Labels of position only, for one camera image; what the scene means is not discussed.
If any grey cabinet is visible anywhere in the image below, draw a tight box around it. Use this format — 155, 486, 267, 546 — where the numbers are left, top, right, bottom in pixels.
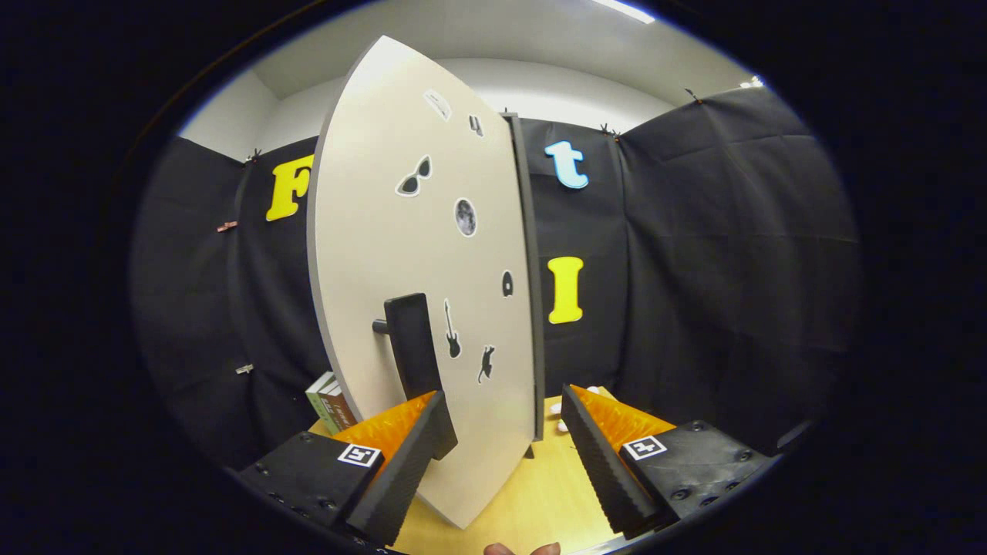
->
500, 113, 547, 459

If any black door handle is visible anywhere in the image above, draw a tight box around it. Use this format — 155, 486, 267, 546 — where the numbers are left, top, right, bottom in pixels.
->
372, 293, 444, 402

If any green book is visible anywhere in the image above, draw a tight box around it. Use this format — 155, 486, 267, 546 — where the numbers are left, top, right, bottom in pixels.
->
305, 372, 340, 435

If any small white object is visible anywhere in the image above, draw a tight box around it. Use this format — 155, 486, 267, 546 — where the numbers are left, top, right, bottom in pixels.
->
551, 385, 601, 432

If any brown book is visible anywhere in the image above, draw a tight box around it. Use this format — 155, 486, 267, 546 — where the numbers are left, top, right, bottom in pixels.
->
318, 378, 349, 432
328, 384, 359, 429

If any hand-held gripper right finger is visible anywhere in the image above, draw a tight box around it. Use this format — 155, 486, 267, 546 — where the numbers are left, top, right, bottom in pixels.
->
560, 384, 775, 540

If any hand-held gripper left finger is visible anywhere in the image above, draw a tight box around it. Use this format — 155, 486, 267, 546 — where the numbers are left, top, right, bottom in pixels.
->
234, 390, 459, 547

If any black backdrop cloth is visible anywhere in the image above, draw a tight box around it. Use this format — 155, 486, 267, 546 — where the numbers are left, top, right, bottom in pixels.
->
130, 85, 863, 463

